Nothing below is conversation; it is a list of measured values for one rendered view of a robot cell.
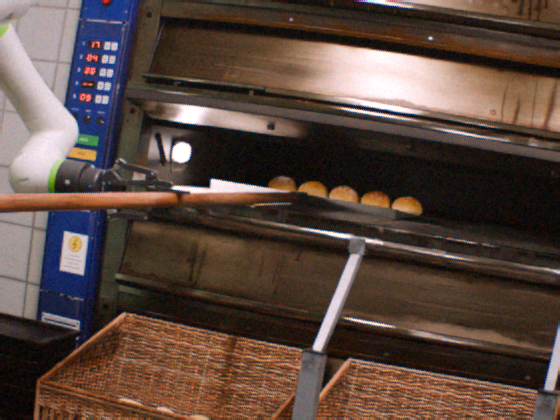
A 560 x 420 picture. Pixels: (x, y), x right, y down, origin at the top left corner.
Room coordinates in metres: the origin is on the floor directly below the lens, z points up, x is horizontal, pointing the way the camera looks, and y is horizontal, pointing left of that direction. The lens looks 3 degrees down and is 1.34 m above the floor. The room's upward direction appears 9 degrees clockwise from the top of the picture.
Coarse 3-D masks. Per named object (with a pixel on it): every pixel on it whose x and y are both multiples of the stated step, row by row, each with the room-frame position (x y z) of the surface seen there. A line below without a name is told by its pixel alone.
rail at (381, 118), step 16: (208, 96) 2.90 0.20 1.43; (224, 96) 2.89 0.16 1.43; (240, 96) 2.87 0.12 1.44; (256, 96) 2.87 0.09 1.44; (320, 112) 2.81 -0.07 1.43; (336, 112) 2.80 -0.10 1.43; (352, 112) 2.79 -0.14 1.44; (368, 112) 2.78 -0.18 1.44; (432, 128) 2.73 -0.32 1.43; (448, 128) 2.72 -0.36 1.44; (464, 128) 2.71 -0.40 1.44; (528, 144) 2.66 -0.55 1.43; (544, 144) 2.65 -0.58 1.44
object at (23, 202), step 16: (272, 192) 3.15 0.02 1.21; (288, 192) 3.30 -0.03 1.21; (0, 208) 1.75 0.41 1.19; (16, 208) 1.80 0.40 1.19; (32, 208) 1.85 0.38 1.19; (48, 208) 1.91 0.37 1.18; (64, 208) 1.97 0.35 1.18; (80, 208) 2.03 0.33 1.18; (96, 208) 2.10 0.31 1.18; (112, 208) 2.17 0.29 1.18
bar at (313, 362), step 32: (224, 224) 2.63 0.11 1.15; (256, 224) 2.60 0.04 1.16; (288, 224) 2.59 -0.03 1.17; (352, 256) 2.52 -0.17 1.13; (416, 256) 2.50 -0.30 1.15; (448, 256) 2.47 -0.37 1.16; (480, 256) 2.46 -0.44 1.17; (320, 352) 2.32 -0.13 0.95; (320, 384) 2.34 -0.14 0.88; (544, 416) 2.17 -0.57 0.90
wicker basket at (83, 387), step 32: (128, 320) 3.05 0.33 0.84; (160, 320) 3.02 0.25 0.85; (96, 352) 2.90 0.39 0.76; (128, 352) 3.02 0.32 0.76; (160, 352) 3.00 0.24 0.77; (192, 352) 2.98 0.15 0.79; (224, 352) 2.96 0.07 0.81; (256, 352) 2.94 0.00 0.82; (288, 352) 2.92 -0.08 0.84; (64, 384) 2.74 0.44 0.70; (96, 384) 2.92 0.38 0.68; (128, 384) 2.99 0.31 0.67; (160, 384) 2.97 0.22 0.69; (192, 384) 2.95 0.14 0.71; (224, 384) 2.93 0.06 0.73; (256, 384) 2.92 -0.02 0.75; (288, 384) 2.90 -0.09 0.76; (64, 416) 2.59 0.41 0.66; (96, 416) 2.57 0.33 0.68; (128, 416) 2.55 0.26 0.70; (160, 416) 2.52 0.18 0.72; (192, 416) 2.51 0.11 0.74; (224, 416) 2.91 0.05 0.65; (256, 416) 2.89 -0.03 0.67; (288, 416) 2.66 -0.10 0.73
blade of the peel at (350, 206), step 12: (216, 180) 3.52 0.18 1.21; (240, 192) 3.50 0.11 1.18; (252, 192) 3.49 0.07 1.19; (264, 192) 3.48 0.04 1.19; (312, 204) 3.44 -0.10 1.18; (324, 204) 3.43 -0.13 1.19; (336, 204) 3.42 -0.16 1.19; (348, 204) 3.41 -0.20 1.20; (360, 204) 3.40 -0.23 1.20; (384, 216) 3.38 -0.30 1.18; (396, 216) 3.39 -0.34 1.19; (408, 216) 3.58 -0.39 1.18
